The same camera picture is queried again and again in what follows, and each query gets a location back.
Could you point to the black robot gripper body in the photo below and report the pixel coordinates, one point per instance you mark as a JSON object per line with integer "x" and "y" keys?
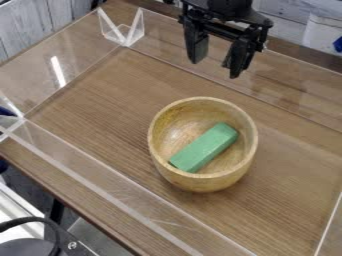
{"x": 227, "y": 18}

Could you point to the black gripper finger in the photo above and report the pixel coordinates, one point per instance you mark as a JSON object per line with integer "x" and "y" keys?
{"x": 196, "y": 40}
{"x": 241, "y": 50}

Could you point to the green rectangular block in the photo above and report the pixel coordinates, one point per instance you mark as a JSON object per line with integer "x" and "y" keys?
{"x": 204, "y": 148}

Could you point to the brown wooden bowl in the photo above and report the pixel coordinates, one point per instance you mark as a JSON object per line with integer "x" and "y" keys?
{"x": 177, "y": 124}

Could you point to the white container in background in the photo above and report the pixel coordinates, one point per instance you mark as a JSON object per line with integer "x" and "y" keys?
{"x": 322, "y": 31}

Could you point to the blue object at right edge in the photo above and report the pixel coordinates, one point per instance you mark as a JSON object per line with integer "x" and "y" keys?
{"x": 336, "y": 45}

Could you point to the blue object at edge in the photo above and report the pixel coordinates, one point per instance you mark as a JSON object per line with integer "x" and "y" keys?
{"x": 336, "y": 45}
{"x": 6, "y": 120}

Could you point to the blue object at left edge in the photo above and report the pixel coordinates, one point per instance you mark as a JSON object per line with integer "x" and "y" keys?
{"x": 6, "y": 120}

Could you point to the black table leg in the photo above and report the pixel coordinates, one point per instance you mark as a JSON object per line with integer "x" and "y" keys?
{"x": 56, "y": 211}

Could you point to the clear acrylic corner bracket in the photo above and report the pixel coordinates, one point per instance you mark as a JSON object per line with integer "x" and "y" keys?
{"x": 121, "y": 34}

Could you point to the clear acrylic enclosure wall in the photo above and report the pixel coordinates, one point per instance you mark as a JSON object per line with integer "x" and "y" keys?
{"x": 85, "y": 95}

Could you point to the grey metal base plate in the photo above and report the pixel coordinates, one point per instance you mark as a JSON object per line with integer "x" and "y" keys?
{"x": 56, "y": 243}

